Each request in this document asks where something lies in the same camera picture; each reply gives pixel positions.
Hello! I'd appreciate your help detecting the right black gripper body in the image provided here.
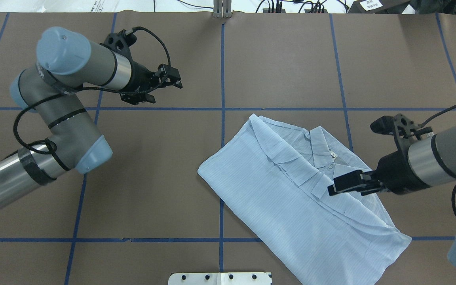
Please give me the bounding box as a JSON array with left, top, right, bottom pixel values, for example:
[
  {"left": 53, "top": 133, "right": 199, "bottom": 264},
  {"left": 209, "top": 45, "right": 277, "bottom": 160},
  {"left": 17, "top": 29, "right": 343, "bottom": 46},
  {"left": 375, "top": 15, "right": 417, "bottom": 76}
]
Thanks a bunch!
[{"left": 373, "top": 152, "right": 431, "bottom": 195}]

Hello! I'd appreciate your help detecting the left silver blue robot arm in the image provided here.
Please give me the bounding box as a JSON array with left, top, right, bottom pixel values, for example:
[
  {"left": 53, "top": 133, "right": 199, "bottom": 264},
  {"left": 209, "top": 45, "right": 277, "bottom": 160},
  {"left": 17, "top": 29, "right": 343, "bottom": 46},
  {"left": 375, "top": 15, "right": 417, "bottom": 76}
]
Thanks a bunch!
[{"left": 0, "top": 27, "right": 182, "bottom": 210}]

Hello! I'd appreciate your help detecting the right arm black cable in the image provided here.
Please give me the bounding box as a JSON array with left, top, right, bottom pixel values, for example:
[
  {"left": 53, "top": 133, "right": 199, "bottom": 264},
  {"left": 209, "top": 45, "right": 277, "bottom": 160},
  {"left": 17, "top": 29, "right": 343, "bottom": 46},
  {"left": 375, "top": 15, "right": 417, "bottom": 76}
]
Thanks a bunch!
[{"left": 418, "top": 95, "right": 456, "bottom": 226}]

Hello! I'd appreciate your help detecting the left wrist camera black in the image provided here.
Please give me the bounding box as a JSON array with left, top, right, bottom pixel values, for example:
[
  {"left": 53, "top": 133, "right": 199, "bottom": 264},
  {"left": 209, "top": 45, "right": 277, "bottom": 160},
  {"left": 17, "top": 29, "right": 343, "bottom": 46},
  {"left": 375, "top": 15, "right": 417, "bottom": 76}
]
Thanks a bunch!
[{"left": 100, "top": 28, "right": 137, "bottom": 60}]

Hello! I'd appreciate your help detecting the white central pedestal column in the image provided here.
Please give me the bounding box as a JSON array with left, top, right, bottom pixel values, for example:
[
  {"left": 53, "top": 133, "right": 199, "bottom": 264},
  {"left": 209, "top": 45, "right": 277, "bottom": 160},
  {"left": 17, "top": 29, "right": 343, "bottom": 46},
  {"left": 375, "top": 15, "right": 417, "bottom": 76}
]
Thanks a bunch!
[{"left": 168, "top": 272, "right": 273, "bottom": 285}]

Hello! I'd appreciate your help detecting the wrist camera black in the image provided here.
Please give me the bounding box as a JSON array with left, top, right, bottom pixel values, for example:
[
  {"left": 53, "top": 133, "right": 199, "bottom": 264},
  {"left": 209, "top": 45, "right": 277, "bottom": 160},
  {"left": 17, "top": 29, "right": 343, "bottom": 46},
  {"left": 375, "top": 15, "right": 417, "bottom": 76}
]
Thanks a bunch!
[
  {"left": 370, "top": 113, "right": 434, "bottom": 151},
  {"left": 100, "top": 28, "right": 137, "bottom": 60}
]

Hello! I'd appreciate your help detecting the light blue button-up shirt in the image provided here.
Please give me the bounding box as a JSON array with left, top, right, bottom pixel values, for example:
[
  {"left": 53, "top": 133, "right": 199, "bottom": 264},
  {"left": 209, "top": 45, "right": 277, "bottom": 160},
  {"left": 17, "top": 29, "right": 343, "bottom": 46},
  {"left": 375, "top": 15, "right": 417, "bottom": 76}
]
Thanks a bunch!
[{"left": 198, "top": 115, "right": 412, "bottom": 285}]

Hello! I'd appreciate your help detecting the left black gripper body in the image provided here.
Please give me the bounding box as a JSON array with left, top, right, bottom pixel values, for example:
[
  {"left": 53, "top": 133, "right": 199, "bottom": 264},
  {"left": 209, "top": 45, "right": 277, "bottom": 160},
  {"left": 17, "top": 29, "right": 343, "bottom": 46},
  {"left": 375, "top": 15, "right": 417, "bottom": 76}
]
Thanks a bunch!
[{"left": 120, "top": 61, "right": 160, "bottom": 105}]

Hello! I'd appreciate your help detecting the aluminium frame post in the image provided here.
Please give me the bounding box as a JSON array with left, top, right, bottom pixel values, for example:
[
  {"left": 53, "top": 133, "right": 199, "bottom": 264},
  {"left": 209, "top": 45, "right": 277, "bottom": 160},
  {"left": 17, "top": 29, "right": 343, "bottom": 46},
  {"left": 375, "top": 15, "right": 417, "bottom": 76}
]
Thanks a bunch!
[{"left": 213, "top": 0, "right": 233, "bottom": 19}]

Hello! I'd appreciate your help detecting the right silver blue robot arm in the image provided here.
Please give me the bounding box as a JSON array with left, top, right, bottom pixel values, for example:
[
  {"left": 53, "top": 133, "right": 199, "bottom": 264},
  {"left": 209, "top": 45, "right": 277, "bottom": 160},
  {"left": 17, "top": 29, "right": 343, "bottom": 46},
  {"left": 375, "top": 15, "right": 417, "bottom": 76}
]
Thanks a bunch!
[{"left": 328, "top": 114, "right": 456, "bottom": 196}]

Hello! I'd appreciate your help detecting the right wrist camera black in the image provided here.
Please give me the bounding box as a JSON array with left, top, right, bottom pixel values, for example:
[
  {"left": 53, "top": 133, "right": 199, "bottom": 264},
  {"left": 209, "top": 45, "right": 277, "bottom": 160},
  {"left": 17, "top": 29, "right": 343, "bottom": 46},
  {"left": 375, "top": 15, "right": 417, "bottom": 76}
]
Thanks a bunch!
[{"left": 370, "top": 113, "right": 434, "bottom": 151}]

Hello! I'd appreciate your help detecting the clear plastic bag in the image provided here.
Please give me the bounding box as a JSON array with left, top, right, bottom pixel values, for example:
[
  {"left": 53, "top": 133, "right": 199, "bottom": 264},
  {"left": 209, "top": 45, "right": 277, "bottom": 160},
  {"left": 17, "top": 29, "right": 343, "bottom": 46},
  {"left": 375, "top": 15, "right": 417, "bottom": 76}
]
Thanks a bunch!
[{"left": 38, "top": 0, "right": 157, "bottom": 12}]

